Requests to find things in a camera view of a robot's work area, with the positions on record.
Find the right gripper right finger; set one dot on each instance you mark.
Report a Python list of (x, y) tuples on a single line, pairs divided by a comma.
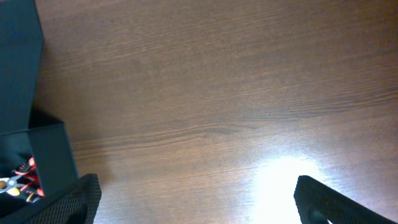
[(317, 203)]

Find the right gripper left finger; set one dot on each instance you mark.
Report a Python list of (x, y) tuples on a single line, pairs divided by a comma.
[(78, 203)]

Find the red handled cutting pliers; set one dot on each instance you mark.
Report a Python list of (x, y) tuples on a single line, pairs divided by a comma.
[(27, 175)]

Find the orange black needle-nose pliers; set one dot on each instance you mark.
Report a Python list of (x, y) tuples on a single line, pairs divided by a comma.
[(10, 186)]

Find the dark green lidded box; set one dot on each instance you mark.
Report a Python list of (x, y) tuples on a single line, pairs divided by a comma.
[(26, 131)]

